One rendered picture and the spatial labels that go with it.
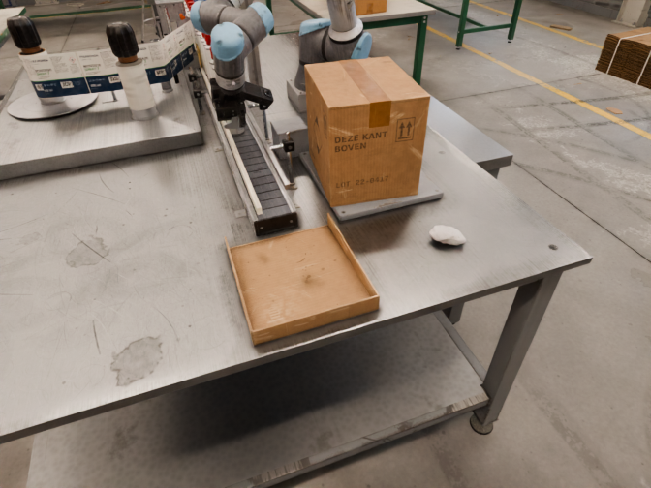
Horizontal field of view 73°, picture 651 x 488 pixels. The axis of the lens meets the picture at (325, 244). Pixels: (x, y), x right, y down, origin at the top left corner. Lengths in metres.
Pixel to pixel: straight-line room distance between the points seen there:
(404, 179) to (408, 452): 0.95
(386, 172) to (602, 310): 1.45
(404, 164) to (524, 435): 1.09
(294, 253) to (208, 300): 0.23
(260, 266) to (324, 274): 0.15
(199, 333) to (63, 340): 0.26
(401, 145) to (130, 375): 0.77
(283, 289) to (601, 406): 1.37
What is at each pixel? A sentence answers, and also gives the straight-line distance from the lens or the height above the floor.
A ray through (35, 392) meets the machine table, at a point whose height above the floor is 0.83.
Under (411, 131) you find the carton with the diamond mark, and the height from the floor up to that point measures 1.04.
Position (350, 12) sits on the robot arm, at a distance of 1.55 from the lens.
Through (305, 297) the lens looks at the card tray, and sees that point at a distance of 0.92.
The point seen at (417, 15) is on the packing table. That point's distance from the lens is 3.46.
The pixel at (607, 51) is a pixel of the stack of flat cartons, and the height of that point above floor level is 0.18.
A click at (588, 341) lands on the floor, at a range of 2.16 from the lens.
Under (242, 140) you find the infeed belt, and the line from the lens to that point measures 1.43.
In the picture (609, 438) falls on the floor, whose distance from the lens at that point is 1.92.
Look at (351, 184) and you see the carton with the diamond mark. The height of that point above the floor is 0.91.
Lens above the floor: 1.51
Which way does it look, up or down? 40 degrees down
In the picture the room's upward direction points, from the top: 2 degrees counter-clockwise
